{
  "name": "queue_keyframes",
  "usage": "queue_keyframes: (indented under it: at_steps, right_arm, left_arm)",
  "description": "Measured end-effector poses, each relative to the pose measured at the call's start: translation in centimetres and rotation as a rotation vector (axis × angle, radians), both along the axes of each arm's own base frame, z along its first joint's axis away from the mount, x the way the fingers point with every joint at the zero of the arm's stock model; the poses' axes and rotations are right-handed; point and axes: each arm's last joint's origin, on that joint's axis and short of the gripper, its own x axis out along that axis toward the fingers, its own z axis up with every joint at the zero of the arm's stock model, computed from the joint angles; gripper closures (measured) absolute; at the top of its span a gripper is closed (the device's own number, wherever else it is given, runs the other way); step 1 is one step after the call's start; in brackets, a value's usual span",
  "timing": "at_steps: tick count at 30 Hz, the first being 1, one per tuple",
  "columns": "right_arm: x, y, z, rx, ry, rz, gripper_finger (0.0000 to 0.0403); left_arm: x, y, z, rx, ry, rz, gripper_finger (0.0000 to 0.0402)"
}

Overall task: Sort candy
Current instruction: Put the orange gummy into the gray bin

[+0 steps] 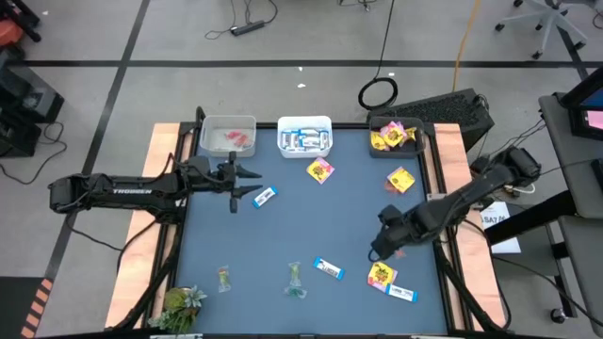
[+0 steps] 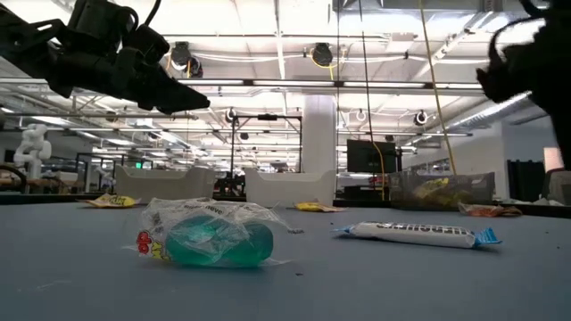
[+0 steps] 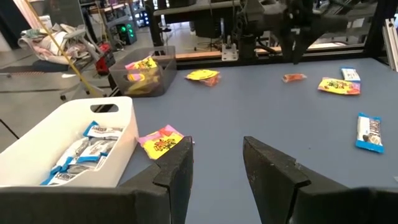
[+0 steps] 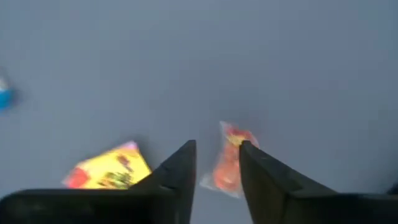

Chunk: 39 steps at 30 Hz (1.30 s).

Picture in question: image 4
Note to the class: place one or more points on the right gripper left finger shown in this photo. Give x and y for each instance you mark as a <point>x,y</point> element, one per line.
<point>155,205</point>

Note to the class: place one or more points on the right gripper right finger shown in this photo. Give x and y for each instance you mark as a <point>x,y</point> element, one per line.
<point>280,202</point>

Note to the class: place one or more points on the yellow pink candy pack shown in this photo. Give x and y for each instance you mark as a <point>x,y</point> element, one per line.
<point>109,171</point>

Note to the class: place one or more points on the red candy clear wrapper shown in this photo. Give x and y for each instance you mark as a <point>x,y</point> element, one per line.
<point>227,174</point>

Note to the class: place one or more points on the white blue-ended candy bar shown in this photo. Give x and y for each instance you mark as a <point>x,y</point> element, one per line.
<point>4,98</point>

